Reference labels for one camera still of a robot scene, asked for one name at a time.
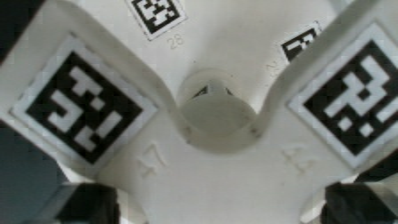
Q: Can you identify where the white cylindrical table leg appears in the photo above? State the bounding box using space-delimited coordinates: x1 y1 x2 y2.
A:
179 69 255 143

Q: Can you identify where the white cross-shaped table base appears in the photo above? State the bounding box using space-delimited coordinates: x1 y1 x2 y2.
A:
0 0 398 224

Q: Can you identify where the white round table top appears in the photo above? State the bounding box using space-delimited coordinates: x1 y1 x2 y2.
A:
70 0 353 107

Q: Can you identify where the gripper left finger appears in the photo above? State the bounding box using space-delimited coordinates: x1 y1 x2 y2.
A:
33 182 122 224

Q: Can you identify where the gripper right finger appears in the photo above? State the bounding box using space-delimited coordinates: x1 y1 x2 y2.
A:
314 182 398 224

